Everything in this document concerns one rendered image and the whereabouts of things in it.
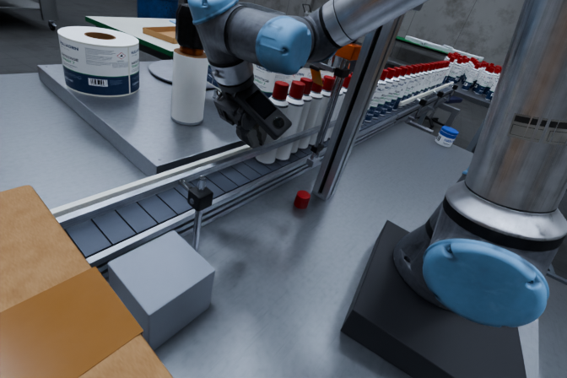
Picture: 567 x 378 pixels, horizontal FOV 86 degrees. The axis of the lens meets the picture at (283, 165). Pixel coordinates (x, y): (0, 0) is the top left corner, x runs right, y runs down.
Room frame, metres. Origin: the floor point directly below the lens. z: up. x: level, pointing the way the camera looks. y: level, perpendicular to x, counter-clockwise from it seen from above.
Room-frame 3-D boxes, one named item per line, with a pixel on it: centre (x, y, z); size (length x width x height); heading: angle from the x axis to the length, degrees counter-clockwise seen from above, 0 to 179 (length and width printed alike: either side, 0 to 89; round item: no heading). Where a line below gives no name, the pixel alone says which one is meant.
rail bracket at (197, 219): (0.39, 0.14, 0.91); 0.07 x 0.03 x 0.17; 58
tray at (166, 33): (2.07, 0.91, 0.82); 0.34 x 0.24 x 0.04; 165
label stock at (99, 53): (0.87, 0.61, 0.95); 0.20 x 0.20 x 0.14
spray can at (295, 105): (0.71, 0.02, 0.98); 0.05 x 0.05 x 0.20
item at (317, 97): (0.81, -0.03, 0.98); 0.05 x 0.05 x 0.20
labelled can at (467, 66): (2.76, -1.36, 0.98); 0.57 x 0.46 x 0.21; 58
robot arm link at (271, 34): (0.49, 0.06, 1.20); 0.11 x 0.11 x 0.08; 63
